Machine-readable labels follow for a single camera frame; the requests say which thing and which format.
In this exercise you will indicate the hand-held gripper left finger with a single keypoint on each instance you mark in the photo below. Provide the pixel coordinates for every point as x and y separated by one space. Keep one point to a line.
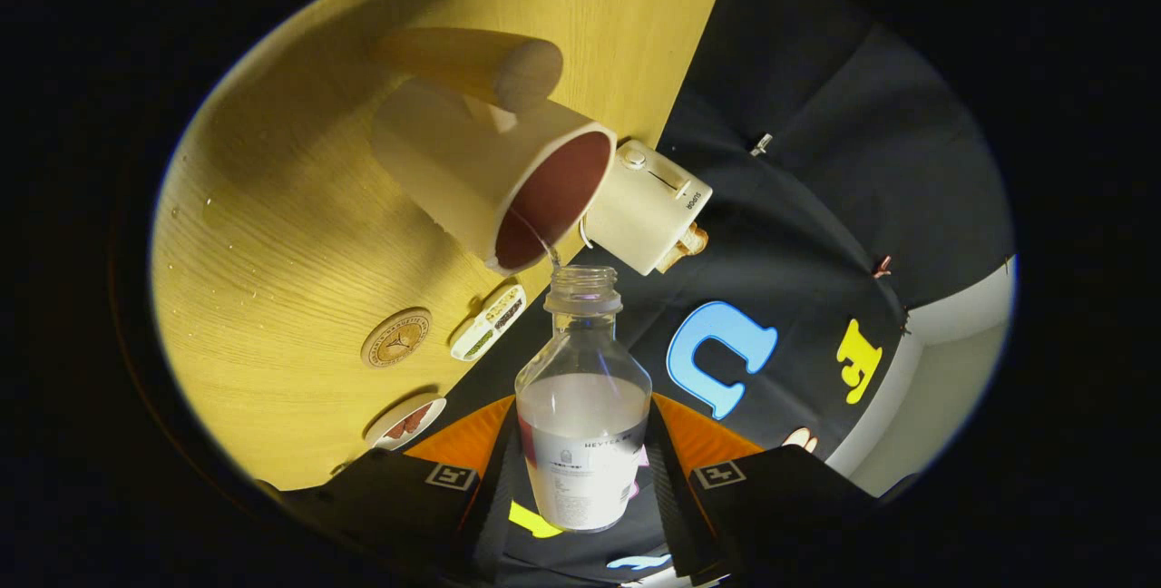
494 502

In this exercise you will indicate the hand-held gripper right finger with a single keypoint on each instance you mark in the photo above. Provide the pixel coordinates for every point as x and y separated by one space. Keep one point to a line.
669 493

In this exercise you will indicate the clear plastic juice bottle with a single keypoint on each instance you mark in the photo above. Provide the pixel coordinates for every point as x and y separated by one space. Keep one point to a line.
580 443

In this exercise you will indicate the round wooden coaster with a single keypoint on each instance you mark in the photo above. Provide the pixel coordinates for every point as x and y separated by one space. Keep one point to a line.
396 338

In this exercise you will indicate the white round plate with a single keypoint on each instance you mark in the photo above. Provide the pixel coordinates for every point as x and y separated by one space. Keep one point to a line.
434 408

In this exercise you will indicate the red meat strip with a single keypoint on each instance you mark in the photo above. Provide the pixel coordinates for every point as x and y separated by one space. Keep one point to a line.
400 428
419 416

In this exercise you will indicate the white divided seed dish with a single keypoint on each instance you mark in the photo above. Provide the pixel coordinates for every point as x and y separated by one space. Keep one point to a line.
490 323

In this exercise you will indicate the toast slice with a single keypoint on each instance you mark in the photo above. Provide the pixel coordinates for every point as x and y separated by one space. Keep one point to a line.
694 240
673 259

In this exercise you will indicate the cream toaster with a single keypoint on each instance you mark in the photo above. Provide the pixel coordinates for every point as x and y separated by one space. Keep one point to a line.
644 216

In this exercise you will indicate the copper clip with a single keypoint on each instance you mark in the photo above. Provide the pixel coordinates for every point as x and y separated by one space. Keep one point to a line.
882 266

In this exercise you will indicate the black backdrop cloth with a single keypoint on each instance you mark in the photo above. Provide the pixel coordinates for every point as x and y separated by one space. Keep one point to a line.
798 207

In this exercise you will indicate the wooden table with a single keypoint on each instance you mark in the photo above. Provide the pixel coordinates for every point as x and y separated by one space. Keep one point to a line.
272 252

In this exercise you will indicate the silver clip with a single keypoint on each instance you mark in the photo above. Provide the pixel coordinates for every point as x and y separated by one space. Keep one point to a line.
761 144

